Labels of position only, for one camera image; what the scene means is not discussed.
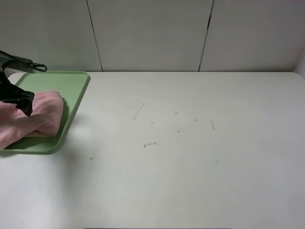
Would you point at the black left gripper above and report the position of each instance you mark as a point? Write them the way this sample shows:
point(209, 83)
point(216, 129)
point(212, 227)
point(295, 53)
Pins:
point(8, 92)

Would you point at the pink fluffy towel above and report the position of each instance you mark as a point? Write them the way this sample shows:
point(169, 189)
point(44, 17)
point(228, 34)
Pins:
point(43, 122)

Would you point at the green plastic tray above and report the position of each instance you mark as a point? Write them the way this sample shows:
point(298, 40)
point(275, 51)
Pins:
point(71, 86)

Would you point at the pink lint strip lower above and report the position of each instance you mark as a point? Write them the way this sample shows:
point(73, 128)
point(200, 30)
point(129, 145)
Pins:
point(149, 144)

